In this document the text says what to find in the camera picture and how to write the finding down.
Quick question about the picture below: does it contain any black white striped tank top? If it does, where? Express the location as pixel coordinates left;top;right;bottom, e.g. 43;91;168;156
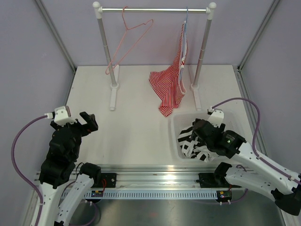
177;118;218;162

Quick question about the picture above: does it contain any pink wire hanger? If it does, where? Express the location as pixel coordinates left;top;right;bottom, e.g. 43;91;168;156
105;6;155;75

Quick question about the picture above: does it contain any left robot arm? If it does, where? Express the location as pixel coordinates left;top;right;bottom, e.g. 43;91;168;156
36;110;102;226

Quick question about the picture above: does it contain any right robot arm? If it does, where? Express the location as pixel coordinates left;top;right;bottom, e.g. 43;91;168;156
193;120;301;216

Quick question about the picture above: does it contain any red white striped tank top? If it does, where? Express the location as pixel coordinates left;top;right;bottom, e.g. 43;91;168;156
149;28;185;117

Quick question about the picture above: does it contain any white plastic mesh basket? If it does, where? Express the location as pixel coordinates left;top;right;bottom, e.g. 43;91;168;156
169;109;252;163

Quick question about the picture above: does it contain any white metal clothes rack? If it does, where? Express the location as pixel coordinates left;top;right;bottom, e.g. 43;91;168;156
93;1;217;111

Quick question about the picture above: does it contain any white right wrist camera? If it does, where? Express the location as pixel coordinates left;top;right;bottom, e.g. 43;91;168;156
207;108;224;128

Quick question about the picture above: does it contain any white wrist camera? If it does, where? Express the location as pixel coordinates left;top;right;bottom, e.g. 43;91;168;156
207;108;224;128
44;105;77;126

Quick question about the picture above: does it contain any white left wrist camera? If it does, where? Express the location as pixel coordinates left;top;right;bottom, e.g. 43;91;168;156
44;105;77;126

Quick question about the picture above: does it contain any aluminium mounting rail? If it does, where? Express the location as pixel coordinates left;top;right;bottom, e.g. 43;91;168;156
35;164;286;200

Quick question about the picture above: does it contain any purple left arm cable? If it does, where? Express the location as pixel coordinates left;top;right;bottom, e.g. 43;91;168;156
11;115;97;226

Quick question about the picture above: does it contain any light blue wire hanger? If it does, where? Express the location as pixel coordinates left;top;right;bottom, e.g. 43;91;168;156
178;8;188;95

